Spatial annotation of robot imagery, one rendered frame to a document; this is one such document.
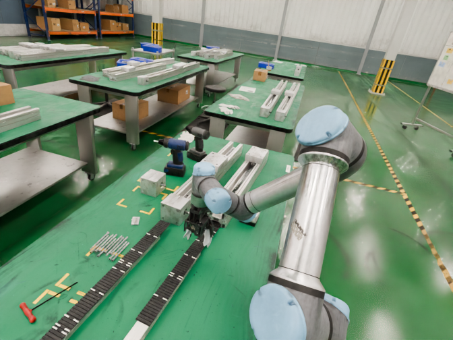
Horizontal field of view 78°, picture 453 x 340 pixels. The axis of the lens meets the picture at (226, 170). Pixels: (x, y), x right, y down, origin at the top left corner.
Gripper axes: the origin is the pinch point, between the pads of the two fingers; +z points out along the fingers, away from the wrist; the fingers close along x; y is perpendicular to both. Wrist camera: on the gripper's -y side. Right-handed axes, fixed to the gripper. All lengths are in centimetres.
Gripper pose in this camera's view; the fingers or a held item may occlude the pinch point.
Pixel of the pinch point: (199, 240)
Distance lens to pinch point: 116.9
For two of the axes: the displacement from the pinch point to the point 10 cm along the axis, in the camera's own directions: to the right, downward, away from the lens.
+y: -3.6, 4.0, -8.4
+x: 9.2, 2.8, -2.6
